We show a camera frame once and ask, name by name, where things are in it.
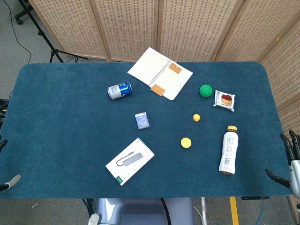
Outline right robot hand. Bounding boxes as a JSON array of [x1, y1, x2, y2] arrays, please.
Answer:
[[265, 129, 300, 199]]

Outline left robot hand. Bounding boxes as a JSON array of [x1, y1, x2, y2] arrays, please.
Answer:
[[0, 139, 22, 192]]

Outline white bottle with yellow cap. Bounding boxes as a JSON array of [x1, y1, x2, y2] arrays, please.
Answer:
[[218, 125, 239, 176]]

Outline yellow floor strip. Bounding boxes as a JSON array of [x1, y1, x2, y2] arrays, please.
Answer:
[[229, 196, 240, 225]]

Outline blue carpet table cloth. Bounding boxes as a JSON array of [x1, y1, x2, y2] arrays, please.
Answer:
[[0, 61, 293, 200]]

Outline white table leg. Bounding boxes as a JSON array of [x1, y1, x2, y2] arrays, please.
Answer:
[[201, 197, 208, 225]]

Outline white snack packet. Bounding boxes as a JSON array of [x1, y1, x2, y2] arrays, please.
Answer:
[[212, 90, 236, 112]]

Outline wooden lattice screen panel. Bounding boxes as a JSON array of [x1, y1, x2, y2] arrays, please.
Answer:
[[212, 0, 300, 62], [260, 17, 300, 138], [28, 0, 110, 62], [90, 0, 160, 63], [156, 0, 247, 63]]

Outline white USB hub box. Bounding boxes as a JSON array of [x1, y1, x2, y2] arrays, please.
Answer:
[[105, 137, 155, 187]]

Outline green ball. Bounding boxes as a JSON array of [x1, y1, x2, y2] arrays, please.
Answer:
[[199, 84, 213, 98]]

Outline grey robot torso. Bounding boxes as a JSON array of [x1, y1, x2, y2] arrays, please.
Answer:
[[96, 198, 195, 225]]

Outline black tripod stand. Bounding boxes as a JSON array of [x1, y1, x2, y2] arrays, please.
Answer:
[[18, 0, 89, 63]]

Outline blue and white drink can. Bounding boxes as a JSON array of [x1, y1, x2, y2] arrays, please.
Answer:
[[107, 82, 133, 100]]

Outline purple tissue pack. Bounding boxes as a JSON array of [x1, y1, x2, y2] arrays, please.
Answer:
[[135, 112, 150, 130]]

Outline black office chair base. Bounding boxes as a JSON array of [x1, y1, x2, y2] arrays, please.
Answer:
[[14, 8, 29, 25]]

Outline open spiral notebook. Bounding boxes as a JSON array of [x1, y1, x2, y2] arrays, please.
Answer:
[[127, 47, 194, 101]]

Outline blue cable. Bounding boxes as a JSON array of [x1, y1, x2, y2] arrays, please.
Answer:
[[256, 199, 266, 225]]

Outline cable bundle beside table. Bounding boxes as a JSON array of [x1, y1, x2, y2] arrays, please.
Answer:
[[0, 90, 14, 132]]

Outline dark cables under table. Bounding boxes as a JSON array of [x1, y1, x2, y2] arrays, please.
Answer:
[[81, 198, 97, 216]]

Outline white perforated round bracket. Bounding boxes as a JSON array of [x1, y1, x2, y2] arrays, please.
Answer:
[[88, 212, 100, 225]]

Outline white cable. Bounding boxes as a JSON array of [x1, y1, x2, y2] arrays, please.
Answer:
[[193, 205, 204, 221]]

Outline thin black floor cable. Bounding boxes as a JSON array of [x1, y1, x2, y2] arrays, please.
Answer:
[[3, 0, 32, 64]]

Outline thick black cable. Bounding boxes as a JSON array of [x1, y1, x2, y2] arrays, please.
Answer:
[[160, 198, 172, 225]]

